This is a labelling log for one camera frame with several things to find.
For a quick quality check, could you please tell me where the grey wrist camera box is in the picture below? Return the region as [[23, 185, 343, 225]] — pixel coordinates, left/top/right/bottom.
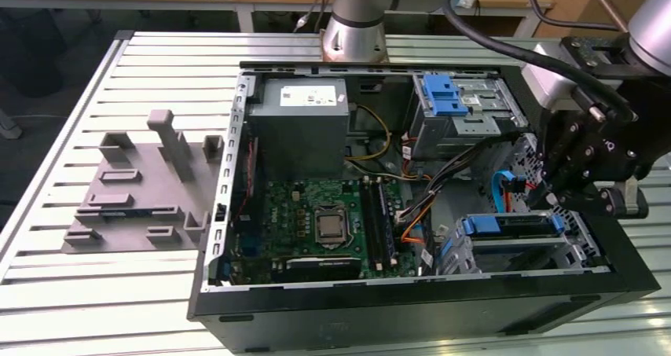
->
[[521, 42, 597, 110]]

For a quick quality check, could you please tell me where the thick black cable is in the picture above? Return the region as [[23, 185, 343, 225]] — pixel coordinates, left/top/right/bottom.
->
[[442, 0, 639, 123]]

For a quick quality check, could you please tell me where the grey metal drive cage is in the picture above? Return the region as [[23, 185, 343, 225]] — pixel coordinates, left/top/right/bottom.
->
[[407, 72, 530, 163]]

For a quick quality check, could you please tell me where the hard disk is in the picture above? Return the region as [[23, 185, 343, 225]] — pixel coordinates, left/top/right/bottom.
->
[[461, 213, 566, 241]]

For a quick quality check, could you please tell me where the silver CPU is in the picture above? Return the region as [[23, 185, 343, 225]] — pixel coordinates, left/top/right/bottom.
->
[[317, 215, 350, 240]]

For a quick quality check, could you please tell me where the black PC case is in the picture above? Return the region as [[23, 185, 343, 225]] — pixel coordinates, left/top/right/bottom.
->
[[187, 60, 663, 354]]

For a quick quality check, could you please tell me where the wooden cabinet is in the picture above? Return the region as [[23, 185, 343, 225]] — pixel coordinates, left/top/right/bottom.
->
[[535, 0, 639, 39]]

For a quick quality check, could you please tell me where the CPU socket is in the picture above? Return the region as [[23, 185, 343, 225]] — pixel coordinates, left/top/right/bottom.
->
[[311, 203, 354, 251]]

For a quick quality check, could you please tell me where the grey metal stand foot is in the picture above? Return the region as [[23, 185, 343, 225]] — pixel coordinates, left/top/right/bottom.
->
[[0, 107, 23, 140]]

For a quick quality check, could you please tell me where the thin black cable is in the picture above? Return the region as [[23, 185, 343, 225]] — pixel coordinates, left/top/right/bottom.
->
[[526, 0, 630, 33]]

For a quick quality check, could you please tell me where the blue plastic drive latch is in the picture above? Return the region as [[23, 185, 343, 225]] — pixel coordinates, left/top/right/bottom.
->
[[423, 74, 477, 117]]

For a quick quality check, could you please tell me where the black wire bundle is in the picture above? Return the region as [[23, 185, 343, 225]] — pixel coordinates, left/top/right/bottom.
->
[[397, 132, 531, 215]]

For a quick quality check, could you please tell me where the yellow wire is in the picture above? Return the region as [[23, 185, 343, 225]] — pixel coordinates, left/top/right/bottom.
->
[[346, 103, 394, 163]]

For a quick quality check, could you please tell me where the black-plug power wire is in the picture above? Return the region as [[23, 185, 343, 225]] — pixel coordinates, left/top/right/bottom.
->
[[526, 182, 551, 208]]

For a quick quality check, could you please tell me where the grey power supply unit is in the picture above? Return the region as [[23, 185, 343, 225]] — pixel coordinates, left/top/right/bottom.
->
[[245, 76, 351, 181]]

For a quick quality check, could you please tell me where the grey parts rack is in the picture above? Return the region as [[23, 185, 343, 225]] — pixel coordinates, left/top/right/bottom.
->
[[62, 108, 229, 255]]

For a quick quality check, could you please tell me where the grey metal disk bay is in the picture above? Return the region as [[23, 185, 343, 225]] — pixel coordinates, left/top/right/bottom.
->
[[439, 210, 605, 275]]

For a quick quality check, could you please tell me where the RAM stick with blue label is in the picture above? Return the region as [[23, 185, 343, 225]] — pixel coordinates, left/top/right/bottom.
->
[[102, 209, 155, 218]]

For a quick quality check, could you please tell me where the orange wire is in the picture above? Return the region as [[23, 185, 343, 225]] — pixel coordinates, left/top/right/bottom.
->
[[399, 198, 438, 248]]

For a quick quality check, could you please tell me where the blue wire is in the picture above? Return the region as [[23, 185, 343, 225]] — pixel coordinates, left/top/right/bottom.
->
[[491, 169, 527, 216]]

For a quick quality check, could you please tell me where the green motherboard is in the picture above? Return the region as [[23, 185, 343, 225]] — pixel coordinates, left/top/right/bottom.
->
[[230, 177, 422, 283]]

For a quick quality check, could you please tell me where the dark chair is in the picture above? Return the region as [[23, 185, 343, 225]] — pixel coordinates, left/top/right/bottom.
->
[[0, 6, 71, 98]]

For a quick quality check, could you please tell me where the black RAM stick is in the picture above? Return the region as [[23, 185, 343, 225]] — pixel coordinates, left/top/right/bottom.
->
[[361, 177, 387, 271]]

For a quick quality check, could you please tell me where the black graphics card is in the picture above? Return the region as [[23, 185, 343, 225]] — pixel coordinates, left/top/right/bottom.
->
[[271, 255, 365, 283]]

